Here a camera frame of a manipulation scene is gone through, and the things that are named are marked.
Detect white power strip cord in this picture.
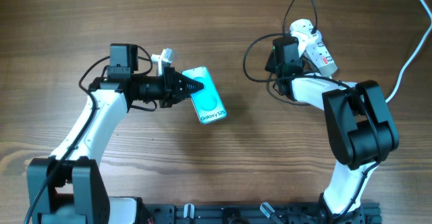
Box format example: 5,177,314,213
384,0,432,104

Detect white power strip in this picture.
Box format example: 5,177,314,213
290,19,338,78

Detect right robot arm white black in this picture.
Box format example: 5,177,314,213
265,33,399,223

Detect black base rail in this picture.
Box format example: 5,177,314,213
144,202,382,224

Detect black charger cable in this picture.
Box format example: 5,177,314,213
266,0,320,107

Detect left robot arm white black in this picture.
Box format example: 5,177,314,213
24,43,204,223

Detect blue screen smartphone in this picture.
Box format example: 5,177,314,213
182,66,227,124

